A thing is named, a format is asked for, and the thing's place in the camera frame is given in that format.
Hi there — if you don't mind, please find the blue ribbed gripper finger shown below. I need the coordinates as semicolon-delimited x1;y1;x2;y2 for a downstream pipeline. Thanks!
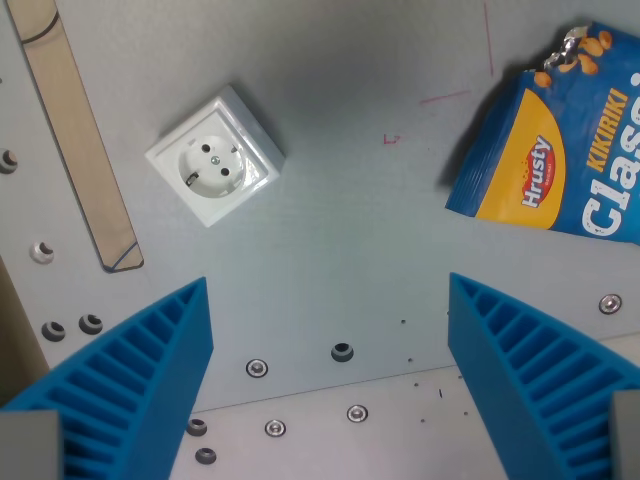
447;271;640;480
0;276;215;480

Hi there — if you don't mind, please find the white wall power socket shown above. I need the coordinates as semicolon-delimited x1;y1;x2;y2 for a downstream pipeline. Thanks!
144;84;288;229

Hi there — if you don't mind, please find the light wooden strip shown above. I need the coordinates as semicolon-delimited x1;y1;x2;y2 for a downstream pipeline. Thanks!
7;0;145;274

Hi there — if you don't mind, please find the blue Hrusty snack bag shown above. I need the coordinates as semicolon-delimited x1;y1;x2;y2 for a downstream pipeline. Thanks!
444;19;640;247

